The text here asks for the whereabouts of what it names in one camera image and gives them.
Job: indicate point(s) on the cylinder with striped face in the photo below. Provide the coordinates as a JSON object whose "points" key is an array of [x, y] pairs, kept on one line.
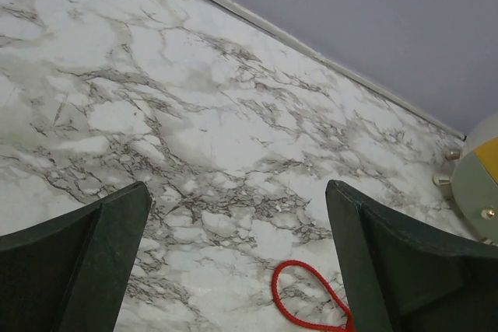
{"points": [[473, 183]]}

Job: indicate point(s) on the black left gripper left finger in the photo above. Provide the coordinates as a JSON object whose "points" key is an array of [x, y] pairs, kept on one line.
{"points": [[70, 273]]}

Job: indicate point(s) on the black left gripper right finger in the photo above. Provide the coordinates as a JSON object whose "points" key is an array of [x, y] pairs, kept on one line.
{"points": [[401, 274]]}

